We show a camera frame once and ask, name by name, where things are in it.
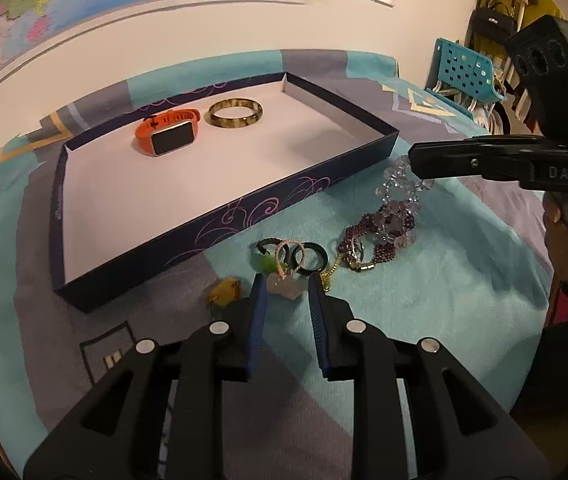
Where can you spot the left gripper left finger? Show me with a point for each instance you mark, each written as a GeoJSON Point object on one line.
{"type": "Point", "coordinates": [158, 412]}

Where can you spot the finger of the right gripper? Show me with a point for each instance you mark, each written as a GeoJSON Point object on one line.
{"type": "Point", "coordinates": [489, 157]}

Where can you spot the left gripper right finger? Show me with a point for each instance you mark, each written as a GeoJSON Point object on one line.
{"type": "Point", "coordinates": [420, 391]}

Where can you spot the tortoiseshell bangle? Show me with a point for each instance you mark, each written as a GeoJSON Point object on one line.
{"type": "Point", "coordinates": [234, 113]}

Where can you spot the orange smart watch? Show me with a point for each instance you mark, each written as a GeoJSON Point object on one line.
{"type": "Point", "coordinates": [168, 131]}

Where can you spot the blue perforated plastic chair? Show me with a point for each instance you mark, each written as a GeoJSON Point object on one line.
{"type": "Point", "coordinates": [464, 79]}

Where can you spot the teal grey bedsheet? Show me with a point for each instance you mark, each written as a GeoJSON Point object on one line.
{"type": "Point", "coordinates": [476, 276]}

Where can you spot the black handbag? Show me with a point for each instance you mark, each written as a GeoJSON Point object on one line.
{"type": "Point", "coordinates": [493, 25]}

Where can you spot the yellow hanging garment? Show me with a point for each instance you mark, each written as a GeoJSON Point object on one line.
{"type": "Point", "coordinates": [534, 9]}

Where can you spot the navy shallow box tray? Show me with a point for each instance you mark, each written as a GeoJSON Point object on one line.
{"type": "Point", "coordinates": [120, 216]}

